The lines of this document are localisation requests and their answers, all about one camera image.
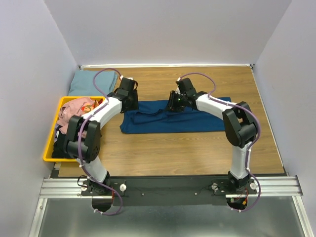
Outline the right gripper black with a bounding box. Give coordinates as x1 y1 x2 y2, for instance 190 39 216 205
163 90 186 113

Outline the dark blue t-shirt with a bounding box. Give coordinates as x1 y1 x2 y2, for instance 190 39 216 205
120 100 225 134

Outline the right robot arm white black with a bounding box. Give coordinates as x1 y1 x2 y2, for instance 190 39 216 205
166 78 261 194

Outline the aluminium extrusion rail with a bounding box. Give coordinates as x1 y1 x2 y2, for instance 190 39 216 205
39 176 303 198

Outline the pink t-shirt in bin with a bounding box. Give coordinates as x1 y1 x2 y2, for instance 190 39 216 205
57 97 103 134

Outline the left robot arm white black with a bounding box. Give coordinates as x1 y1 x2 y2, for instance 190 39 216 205
63 77 138 195

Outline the black garment in bin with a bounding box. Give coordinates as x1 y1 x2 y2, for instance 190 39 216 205
51 133 69 158

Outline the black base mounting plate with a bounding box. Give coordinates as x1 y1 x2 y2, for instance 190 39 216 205
78 175 257 213

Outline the yellow plastic bin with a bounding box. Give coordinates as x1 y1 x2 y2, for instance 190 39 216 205
43 96 105 162

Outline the folded light blue t-shirt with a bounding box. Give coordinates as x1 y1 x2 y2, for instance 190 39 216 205
68 71 118 96

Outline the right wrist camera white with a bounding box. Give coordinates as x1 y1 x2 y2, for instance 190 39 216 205
175 77 181 94

